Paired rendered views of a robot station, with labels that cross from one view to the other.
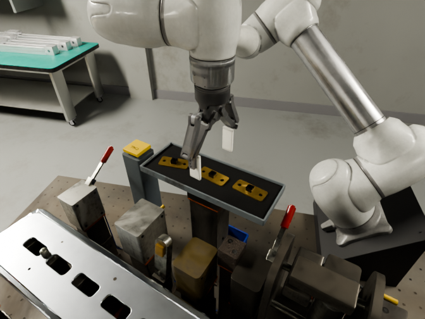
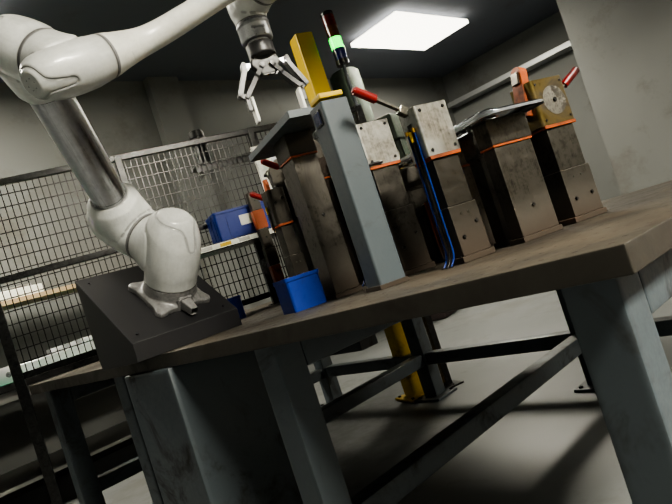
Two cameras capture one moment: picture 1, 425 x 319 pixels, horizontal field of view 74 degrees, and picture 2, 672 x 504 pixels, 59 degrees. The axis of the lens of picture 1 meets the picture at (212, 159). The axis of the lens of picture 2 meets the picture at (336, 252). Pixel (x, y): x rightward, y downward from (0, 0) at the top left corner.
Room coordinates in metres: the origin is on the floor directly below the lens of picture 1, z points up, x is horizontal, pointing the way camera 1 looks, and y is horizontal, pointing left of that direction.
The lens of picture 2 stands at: (1.86, 0.92, 0.78)
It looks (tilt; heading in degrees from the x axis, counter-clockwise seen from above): 1 degrees up; 214
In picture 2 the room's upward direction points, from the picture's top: 18 degrees counter-clockwise
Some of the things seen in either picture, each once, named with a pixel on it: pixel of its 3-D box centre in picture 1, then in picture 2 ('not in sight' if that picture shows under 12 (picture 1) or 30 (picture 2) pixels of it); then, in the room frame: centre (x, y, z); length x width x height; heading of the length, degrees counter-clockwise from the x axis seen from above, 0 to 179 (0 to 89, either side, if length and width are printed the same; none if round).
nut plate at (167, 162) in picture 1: (174, 161); not in sight; (0.61, 0.11, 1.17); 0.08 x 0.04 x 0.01; 75
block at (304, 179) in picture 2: (210, 231); (316, 216); (0.56, 0.01, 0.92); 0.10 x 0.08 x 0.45; 59
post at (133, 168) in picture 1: (148, 201); (357, 195); (0.69, 0.23, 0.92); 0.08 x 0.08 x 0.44; 59
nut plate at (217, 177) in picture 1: (212, 175); not in sight; (0.55, 0.00, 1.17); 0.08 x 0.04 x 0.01; 54
